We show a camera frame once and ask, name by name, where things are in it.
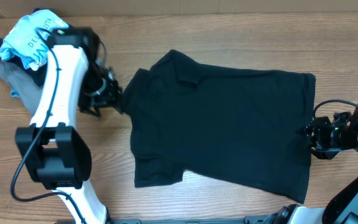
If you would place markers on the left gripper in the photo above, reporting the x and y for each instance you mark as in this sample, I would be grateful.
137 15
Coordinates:
112 99

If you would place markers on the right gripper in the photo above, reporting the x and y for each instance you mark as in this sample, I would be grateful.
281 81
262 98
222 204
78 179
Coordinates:
315 127

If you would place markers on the black polo shirt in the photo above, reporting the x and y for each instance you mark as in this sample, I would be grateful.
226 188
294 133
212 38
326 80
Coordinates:
236 125

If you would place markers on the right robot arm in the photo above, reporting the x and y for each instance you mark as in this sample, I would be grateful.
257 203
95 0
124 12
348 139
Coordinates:
343 207

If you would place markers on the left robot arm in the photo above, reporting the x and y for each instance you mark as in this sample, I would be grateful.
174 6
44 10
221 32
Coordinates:
55 159

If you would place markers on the black folded shirt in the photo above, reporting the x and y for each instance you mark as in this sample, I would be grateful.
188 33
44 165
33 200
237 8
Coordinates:
2 53

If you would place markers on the grey folded shirt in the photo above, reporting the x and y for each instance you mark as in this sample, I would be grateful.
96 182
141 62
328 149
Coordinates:
28 92

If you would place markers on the light blue printed folded shirt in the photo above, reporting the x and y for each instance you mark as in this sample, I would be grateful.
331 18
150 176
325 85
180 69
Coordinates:
26 40

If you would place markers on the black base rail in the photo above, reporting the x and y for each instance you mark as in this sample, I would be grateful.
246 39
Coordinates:
245 220

